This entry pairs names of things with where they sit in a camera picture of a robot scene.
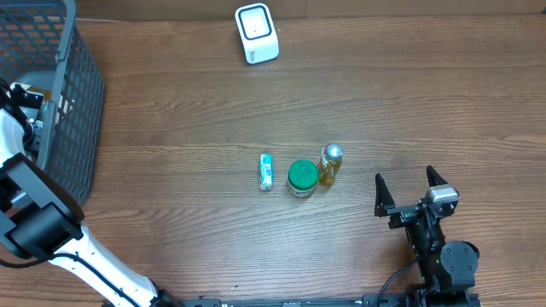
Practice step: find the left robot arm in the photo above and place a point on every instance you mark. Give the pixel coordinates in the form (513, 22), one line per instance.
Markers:
(41, 222)

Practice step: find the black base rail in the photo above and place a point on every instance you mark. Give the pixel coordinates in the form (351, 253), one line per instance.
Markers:
(367, 300)

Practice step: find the brown white snack packet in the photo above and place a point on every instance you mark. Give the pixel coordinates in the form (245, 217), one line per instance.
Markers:
(37, 91)

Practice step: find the yellow juice bottle silver cap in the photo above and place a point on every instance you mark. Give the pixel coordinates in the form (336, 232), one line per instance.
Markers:
(329, 163)

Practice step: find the teal white tissue pack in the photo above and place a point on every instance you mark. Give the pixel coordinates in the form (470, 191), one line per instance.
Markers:
(265, 168)

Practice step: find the grey plastic mesh basket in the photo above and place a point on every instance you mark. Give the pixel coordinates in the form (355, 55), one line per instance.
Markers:
(41, 46)

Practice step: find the white barcode scanner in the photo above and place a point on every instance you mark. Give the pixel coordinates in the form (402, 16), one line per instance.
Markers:
(257, 32)

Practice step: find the green lid white jar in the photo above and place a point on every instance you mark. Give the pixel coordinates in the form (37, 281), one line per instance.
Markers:
(302, 178)

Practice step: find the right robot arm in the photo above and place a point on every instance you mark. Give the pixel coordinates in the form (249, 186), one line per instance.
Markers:
(447, 267)

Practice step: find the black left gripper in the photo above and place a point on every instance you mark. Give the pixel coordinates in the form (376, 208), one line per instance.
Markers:
(28, 144)

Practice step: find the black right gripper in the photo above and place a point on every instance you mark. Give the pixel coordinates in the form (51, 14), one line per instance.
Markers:
(411, 210)

